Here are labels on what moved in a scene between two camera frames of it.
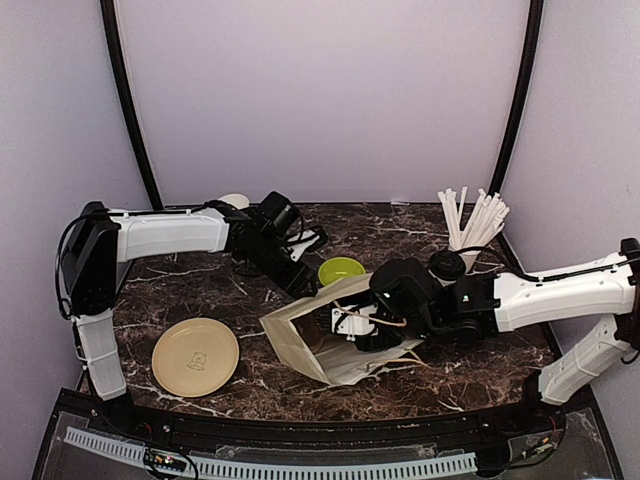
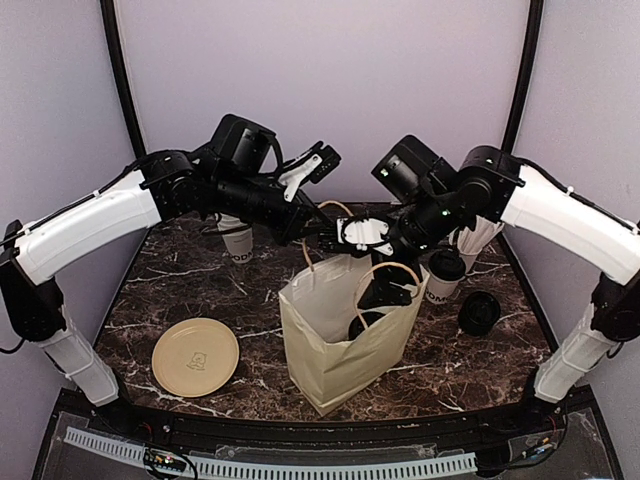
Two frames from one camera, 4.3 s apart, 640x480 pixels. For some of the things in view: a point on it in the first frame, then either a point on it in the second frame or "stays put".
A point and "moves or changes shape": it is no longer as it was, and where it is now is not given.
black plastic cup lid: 447,265 stays put
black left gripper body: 292,282 -> 283,227
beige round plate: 195,357 stays put
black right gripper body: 410,329 -> 390,271
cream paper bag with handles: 302,330 moves or changes shape
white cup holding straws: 468,258 stays put
